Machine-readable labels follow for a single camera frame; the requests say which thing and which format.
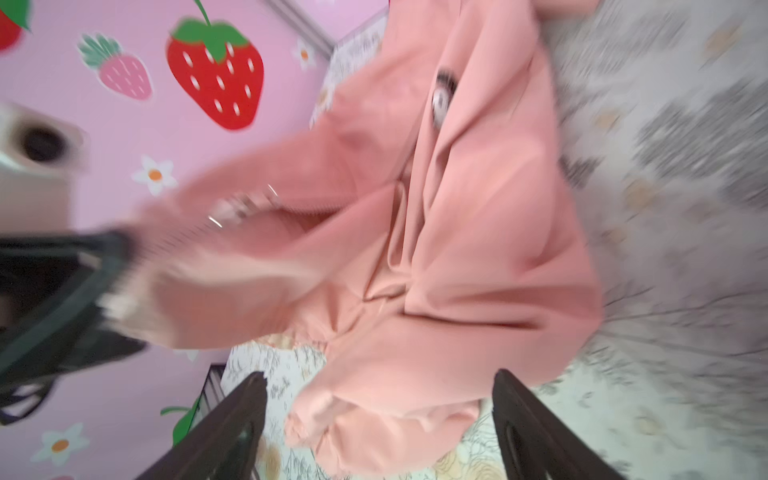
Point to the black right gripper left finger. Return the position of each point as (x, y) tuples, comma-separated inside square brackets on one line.
[(224, 445)]

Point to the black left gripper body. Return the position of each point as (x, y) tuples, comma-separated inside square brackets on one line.
[(52, 324)]

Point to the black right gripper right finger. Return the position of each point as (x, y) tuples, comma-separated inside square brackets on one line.
[(534, 443)]

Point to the pink Snoopy hooded jacket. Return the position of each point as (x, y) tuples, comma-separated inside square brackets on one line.
[(421, 235)]

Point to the aluminium frame corner post left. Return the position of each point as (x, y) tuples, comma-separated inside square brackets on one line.
[(308, 28)]

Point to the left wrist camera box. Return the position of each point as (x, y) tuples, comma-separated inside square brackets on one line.
[(41, 160)]

